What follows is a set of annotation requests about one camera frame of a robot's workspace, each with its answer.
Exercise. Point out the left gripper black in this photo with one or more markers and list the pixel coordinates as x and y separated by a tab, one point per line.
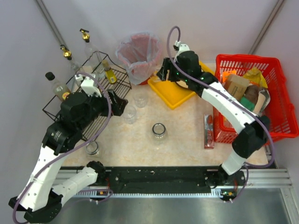
112	102

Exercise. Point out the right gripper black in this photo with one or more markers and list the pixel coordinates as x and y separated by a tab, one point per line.
167	69

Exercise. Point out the small yellow label bottle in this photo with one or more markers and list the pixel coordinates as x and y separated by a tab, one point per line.
109	72

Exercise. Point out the glass oil bottle gold spout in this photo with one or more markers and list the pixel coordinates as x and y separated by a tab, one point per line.
76	68

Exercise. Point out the sauce bottle yellow cap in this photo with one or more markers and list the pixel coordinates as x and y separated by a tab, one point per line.
65	95

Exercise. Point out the dark sauce bottle black cap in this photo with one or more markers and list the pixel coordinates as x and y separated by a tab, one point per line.
57	87

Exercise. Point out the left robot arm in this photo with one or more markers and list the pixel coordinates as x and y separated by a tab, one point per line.
40	200

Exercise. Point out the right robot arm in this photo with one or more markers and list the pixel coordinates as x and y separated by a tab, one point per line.
252	130

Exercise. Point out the clear glass cup middle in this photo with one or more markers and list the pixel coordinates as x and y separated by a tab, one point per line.
129	114

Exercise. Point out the clear glass cup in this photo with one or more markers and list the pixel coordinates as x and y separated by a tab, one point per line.
140	99
129	114

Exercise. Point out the clear glass cup far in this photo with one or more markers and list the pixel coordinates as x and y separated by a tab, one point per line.
140	99

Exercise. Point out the yellow plastic tray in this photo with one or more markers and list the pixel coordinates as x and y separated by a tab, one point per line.
171	93

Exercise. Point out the red bin with plastic bag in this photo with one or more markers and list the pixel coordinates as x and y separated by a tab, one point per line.
140	53

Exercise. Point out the glass jar metal rim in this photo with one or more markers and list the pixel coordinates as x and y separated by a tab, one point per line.
159	133

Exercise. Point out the glass jar left front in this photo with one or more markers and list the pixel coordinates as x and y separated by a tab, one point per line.
92	148

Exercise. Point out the red snack packet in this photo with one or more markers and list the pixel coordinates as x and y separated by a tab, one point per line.
208	132

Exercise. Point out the brown paper box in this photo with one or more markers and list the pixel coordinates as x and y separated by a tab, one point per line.
236	86

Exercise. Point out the yellow snack bag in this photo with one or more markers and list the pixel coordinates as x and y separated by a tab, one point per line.
255	76

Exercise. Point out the green bag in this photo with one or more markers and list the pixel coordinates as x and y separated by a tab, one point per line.
247	104

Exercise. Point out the brown foil pouch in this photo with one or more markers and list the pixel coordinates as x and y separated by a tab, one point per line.
259	96

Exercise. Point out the red plastic basket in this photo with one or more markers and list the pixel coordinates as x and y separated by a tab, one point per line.
280	110

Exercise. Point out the black wire rack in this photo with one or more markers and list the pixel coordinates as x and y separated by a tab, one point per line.
121	88

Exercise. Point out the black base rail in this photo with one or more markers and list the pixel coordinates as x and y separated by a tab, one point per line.
158	180

